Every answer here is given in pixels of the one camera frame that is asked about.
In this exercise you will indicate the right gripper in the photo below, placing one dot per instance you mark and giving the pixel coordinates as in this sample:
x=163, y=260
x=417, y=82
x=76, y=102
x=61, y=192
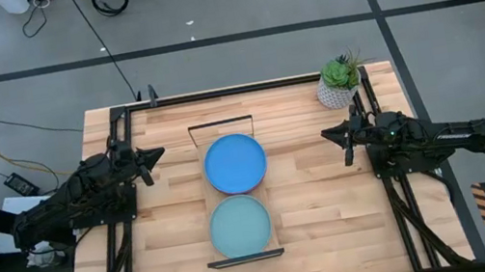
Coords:
x=356, y=132

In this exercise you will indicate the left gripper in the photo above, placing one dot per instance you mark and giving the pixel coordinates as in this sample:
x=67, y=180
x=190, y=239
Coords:
x=134, y=159

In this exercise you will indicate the light blue bowl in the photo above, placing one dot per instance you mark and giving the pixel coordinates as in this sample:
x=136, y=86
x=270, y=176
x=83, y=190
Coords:
x=234, y=162

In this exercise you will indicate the teal plate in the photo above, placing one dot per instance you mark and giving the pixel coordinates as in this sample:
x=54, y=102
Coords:
x=240, y=225

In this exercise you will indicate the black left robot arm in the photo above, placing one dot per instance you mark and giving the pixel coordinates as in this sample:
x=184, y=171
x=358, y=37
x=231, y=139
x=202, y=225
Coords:
x=63, y=203

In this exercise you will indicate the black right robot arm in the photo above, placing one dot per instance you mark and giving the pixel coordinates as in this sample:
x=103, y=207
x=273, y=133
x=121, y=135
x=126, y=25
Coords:
x=443, y=140

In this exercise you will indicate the black metal wooden shelf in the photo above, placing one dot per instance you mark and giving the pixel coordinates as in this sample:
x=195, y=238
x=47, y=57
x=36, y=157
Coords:
x=245, y=259

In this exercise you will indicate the succulent in white patterned pot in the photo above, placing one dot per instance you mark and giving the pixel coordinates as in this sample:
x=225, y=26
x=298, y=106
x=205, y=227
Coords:
x=336, y=97

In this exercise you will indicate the black power adapter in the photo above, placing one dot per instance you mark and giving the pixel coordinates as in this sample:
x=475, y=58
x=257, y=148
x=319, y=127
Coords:
x=21, y=185

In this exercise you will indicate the white flat panel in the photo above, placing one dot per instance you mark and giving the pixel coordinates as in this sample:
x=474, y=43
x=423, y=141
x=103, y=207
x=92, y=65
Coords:
x=21, y=204

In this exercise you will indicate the white crumpled cloth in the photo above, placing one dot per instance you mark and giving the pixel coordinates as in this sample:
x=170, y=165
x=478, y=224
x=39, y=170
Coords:
x=44, y=257

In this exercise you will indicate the white plastic container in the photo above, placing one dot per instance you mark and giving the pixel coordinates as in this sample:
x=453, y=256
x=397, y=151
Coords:
x=12, y=4

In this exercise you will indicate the black aluminium table frame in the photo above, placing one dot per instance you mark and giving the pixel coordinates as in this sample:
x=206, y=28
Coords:
x=235, y=90

